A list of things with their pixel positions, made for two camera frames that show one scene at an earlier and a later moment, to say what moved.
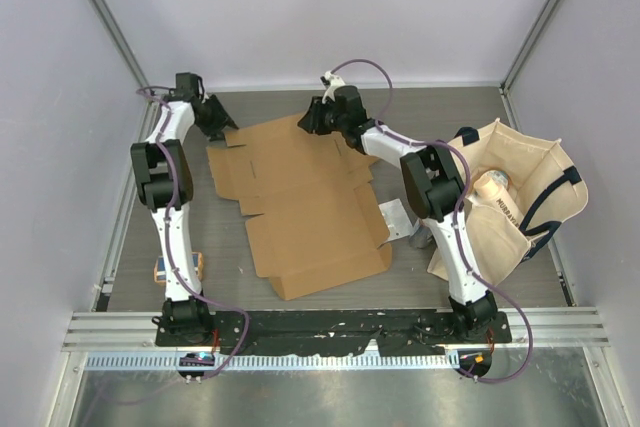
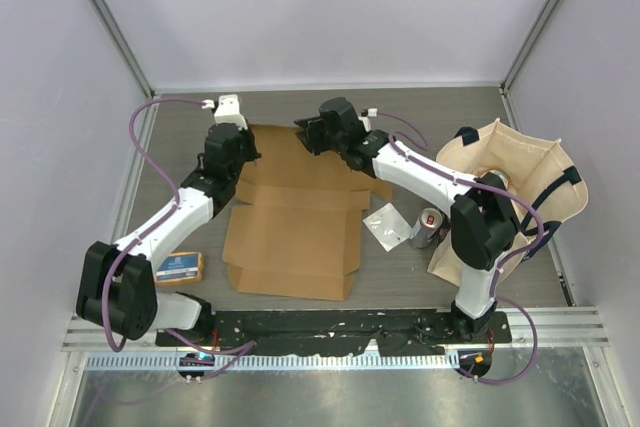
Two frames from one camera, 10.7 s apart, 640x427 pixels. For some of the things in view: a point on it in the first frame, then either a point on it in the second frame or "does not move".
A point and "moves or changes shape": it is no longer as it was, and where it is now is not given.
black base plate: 336,332 does not move
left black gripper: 215,133 -> 253,154
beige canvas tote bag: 521,190 does not move
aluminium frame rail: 530,329 does not move
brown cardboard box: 315,229 moves or changes shape
